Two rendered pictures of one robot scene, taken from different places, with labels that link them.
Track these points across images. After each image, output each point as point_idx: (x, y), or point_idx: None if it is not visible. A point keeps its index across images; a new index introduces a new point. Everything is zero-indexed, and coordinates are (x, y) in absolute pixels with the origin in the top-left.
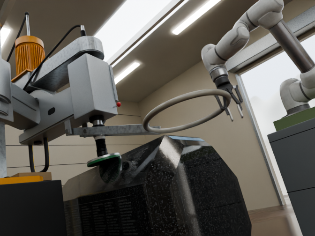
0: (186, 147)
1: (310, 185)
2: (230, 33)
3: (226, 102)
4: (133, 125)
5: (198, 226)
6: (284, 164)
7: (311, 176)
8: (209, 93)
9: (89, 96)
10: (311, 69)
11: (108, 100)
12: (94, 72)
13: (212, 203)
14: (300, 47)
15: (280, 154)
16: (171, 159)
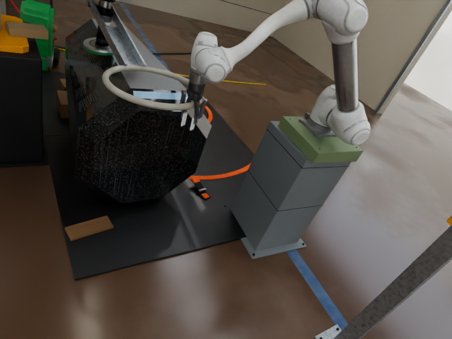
0: (140, 113)
1: (259, 182)
2: (202, 64)
3: None
4: (116, 50)
5: (119, 169)
6: (259, 153)
7: (264, 179)
8: (148, 107)
9: None
10: (342, 113)
11: None
12: None
13: (149, 156)
14: (346, 86)
15: (264, 144)
16: (116, 119)
